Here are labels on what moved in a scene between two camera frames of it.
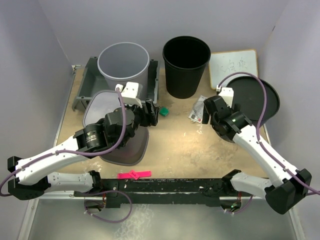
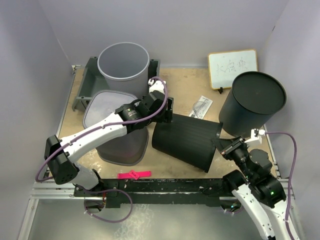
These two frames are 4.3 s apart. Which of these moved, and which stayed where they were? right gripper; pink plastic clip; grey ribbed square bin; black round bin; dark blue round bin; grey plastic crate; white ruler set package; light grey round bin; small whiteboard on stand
Moved: right gripper; black round bin; dark blue round bin
Stayed: small whiteboard on stand; white ruler set package; light grey round bin; grey ribbed square bin; pink plastic clip; grey plastic crate
